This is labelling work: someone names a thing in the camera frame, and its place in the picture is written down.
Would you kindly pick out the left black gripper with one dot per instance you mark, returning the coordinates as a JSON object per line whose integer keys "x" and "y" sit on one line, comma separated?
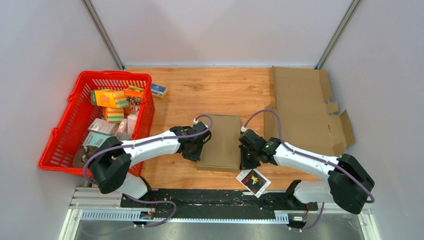
{"x": 195, "y": 157}

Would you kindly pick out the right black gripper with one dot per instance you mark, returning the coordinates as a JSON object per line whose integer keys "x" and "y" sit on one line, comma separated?
{"x": 244, "y": 165}

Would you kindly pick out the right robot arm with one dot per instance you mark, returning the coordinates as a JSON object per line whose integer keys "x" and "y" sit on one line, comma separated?
{"x": 343, "y": 180}

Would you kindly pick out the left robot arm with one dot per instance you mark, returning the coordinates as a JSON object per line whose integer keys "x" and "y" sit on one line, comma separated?
{"x": 110, "y": 164}

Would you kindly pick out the flat cardboard box stack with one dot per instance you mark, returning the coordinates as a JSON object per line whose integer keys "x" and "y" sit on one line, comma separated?
{"x": 310, "y": 120}

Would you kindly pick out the plastic bag with printed card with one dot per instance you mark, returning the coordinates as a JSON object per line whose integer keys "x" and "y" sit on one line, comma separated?
{"x": 254, "y": 181}

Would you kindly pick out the orange snack packet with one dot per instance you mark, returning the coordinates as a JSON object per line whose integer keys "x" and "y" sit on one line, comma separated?
{"x": 134, "y": 95}

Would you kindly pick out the orange sponge pack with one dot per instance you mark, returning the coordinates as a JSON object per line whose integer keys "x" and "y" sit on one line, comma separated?
{"x": 109, "y": 98}

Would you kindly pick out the pink packaged item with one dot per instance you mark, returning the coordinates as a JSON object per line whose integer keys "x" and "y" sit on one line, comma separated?
{"x": 104, "y": 127}

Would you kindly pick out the teal packaged item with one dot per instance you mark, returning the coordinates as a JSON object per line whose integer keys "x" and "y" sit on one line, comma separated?
{"x": 94, "y": 139}

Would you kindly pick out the red plastic shopping basket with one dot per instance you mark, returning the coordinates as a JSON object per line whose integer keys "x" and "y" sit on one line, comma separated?
{"x": 72, "y": 130}

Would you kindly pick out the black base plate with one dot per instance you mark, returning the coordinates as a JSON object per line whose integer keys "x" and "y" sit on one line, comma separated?
{"x": 217, "y": 204}

